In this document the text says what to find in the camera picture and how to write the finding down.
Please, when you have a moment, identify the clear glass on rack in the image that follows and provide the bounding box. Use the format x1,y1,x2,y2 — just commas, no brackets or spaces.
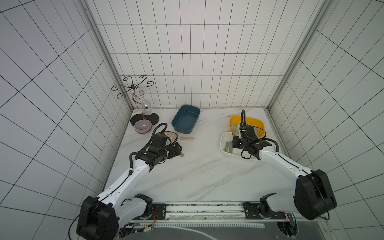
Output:
141,100,153,116

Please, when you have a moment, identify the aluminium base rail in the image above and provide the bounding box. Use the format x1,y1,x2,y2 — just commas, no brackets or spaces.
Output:
131,201,328,224

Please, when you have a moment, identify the pink folding knife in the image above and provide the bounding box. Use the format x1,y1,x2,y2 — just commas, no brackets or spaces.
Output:
180,137,195,141
165,131,178,139

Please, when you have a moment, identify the dark teal storage box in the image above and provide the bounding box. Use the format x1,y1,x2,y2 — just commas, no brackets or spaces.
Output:
172,105,201,134

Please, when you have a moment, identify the yellow storage box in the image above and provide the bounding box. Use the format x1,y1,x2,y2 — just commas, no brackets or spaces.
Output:
229,116,266,139

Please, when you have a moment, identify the white storage box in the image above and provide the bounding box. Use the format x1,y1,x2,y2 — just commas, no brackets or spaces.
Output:
220,132,257,161

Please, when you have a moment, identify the pink glass bowl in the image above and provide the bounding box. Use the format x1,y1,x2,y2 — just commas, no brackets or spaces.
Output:
134,119,153,134

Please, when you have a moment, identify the metal scroll cup rack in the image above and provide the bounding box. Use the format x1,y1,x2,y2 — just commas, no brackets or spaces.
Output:
111,75,160,126

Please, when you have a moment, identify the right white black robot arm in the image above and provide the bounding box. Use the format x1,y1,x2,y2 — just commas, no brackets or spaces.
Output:
233,124,337,220

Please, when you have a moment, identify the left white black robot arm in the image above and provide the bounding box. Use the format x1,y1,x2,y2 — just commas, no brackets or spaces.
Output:
74,131,183,240

